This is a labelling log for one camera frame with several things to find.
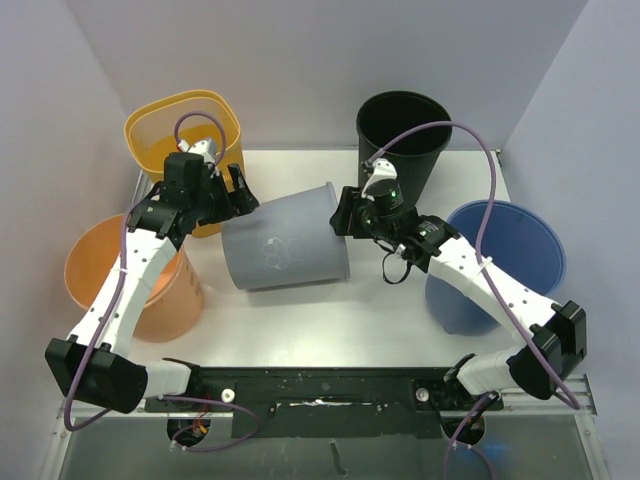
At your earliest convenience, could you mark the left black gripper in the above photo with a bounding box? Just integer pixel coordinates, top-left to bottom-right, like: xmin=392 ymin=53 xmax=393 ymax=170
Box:
xmin=189 ymin=164 xmax=257 ymax=226

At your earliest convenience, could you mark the grey plastic bucket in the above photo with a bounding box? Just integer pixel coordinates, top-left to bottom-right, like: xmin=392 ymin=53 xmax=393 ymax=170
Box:
xmin=221 ymin=182 xmax=350 ymax=290

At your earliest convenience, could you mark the black ribbed waste bin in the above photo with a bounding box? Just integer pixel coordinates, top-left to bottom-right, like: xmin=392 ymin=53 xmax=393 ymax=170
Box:
xmin=356 ymin=91 xmax=453 ymax=207

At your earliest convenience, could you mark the blue plastic bucket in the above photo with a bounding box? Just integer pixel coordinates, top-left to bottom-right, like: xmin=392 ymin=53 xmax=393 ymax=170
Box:
xmin=425 ymin=200 xmax=566 ymax=336

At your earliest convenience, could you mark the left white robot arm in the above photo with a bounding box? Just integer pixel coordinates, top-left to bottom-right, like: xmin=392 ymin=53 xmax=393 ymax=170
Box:
xmin=45 ymin=152 xmax=259 ymax=413

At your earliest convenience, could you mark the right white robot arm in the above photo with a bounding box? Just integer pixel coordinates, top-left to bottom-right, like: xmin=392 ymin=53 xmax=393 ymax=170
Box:
xmin=329 ymin=179 xmax=587 ymax=409

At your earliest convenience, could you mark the yellow mesh waste bin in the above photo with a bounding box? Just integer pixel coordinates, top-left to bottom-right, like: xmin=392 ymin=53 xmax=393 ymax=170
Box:
xmin=123 ymin=89 xmax=246 ymax=239

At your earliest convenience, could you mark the orange plastic bucket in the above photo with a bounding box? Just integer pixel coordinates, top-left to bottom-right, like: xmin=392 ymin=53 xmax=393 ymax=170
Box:
xmin=64 ymin=215 xmax=204 ymax=343

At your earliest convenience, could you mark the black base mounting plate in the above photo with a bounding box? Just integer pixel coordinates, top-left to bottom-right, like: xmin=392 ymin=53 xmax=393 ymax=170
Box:
xmin=145 ymin=367 xmax=478 ymax=439

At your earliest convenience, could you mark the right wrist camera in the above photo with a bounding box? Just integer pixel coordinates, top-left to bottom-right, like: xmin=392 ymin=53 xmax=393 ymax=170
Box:
xmin=361 ymin=158 xmax=397 ymax=198

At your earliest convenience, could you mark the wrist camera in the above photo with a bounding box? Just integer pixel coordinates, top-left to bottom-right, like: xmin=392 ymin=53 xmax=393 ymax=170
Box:
xmin=361 ymin=158 xmax=397 ymax=198
xmin=177 ymin=137 xmax=219 ymax=165

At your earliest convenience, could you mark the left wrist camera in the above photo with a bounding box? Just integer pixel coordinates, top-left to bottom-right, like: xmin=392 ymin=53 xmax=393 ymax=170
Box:
xmin=177 ymin=137 xmax=219 ymax=165

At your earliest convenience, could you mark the aluminium frame rail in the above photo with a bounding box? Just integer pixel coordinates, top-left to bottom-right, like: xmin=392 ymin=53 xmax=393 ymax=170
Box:
xmin=39 ymin=149 xmax=599 ymax=480

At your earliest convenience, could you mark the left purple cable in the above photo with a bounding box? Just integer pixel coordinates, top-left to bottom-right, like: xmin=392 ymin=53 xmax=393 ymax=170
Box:
xmin=64 ymin=110 xmax=261 ymax=454

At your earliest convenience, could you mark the purple cable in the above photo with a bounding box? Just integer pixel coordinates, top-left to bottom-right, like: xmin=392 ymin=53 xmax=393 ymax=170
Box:
xmin=64 ymin=110 xmax=261 ymax=454
xmin=362 ymin=121 xmax=581 ymax=480

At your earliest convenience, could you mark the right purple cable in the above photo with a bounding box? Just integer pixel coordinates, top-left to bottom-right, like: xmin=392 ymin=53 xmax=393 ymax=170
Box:
xmin=362 ymin=121 xmax=581 ymax=480

